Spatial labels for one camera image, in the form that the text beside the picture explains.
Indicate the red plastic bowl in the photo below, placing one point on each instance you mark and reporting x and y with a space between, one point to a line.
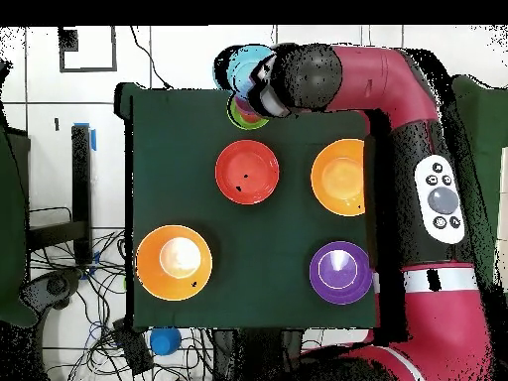
247 171

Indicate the green plastic bowl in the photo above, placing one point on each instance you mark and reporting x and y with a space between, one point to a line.
242 123

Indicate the red plastic cup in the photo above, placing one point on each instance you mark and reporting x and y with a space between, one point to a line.
251 118

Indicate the blue plastic bowl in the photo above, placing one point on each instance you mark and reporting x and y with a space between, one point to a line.
242 67

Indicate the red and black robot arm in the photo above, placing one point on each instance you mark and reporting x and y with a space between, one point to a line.
416 158

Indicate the large orange plastic bowl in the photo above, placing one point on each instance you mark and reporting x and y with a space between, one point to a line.
337 177
174 285

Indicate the dark green table cloth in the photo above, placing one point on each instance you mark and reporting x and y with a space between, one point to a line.
178 158

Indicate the purple plastic bowl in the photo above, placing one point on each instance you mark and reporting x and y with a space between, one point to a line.
341 272

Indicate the blue plastic cup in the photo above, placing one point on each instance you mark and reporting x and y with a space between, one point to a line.
165 341

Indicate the black power strip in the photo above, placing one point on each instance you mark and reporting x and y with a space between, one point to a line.
133 351

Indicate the black office chair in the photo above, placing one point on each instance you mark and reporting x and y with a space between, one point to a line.
51 289

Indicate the green cloth covered table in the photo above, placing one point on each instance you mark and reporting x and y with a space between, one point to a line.
486 131
8 278

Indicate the black metal frame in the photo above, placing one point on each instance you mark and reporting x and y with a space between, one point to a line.
81 190

